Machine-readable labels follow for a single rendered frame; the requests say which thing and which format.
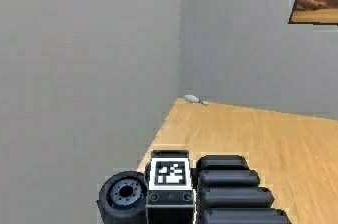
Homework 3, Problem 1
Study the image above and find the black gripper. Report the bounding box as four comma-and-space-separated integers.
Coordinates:
96, 170, 149, 224

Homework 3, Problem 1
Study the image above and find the white bowling pin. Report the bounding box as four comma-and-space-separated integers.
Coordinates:
183, 94, 210, 107

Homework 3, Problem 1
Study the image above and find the framed brown wall picture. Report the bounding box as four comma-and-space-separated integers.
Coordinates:
288, 0, 338, 26

